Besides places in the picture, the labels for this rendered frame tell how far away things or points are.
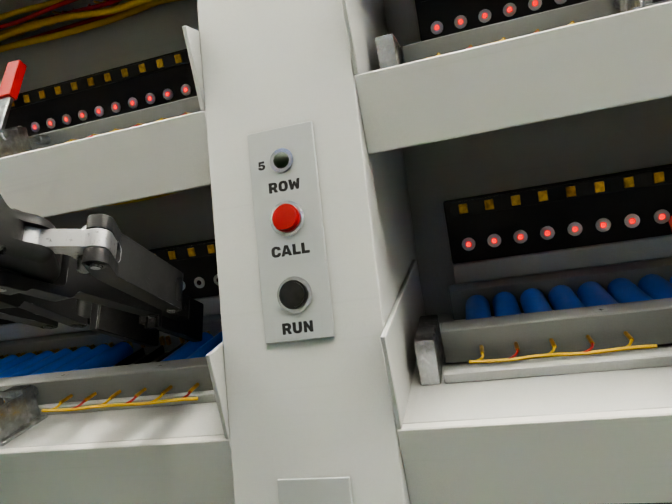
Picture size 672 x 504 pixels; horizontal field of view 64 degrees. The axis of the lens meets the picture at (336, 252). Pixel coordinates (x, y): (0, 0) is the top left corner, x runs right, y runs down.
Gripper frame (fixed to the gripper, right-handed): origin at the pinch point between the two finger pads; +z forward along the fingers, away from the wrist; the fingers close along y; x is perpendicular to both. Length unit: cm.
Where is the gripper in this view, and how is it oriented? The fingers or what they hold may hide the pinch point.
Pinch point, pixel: (151, 316)
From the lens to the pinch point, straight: 41.4
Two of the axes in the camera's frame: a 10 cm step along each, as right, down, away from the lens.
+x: 0.5, 9.3, -3.5
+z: 2.7, 3.3, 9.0
